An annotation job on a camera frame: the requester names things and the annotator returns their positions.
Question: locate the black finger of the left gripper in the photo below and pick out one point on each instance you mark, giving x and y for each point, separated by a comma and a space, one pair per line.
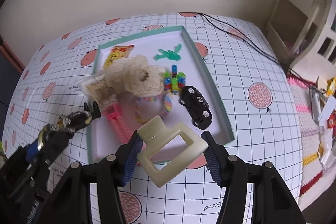
56, 145
30, 150

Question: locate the brown door frame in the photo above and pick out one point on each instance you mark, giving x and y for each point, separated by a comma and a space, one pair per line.
11, 57

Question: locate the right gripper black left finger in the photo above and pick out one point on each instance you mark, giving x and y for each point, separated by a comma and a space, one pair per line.
70, 200

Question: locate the green plastic dragonfly toy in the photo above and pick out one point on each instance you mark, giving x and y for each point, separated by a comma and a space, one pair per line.
169, 54

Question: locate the pink knitted rug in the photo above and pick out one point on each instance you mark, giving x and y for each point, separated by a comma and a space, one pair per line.
315, 179

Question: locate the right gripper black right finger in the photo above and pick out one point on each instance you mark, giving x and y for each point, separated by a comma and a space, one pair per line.
272, 199

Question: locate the pomegranate print grid bedsheet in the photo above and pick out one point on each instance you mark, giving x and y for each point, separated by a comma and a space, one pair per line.
253, 89

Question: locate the cream square hair claw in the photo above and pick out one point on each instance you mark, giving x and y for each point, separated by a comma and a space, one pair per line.
168, 151

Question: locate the clutter pile on floor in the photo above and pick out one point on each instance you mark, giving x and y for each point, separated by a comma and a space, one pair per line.
322, 97

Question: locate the pink hair clip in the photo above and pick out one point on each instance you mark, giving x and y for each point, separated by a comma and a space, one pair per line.
114, 115

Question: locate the black toy car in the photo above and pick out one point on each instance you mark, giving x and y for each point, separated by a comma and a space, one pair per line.
197, 107

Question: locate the cream lace scrunchie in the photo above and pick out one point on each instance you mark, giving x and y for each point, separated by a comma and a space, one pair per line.
134, 75

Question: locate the cotton swabs plastic bag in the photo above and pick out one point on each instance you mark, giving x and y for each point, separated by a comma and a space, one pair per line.
96, 88

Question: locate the teal shallow cardboard tray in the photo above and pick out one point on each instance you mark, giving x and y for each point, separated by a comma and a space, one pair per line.
136, 111

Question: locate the black gold robot toy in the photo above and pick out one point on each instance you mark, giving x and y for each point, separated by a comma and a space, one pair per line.
72, 122

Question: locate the white wooden shelf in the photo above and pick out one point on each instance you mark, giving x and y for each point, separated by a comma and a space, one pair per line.
292, 25

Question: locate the yellow rice cracker packet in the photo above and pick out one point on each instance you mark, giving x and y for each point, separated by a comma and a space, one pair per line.
117, 52

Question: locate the white cutout cabinet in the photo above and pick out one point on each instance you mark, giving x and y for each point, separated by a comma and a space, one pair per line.
314, 61

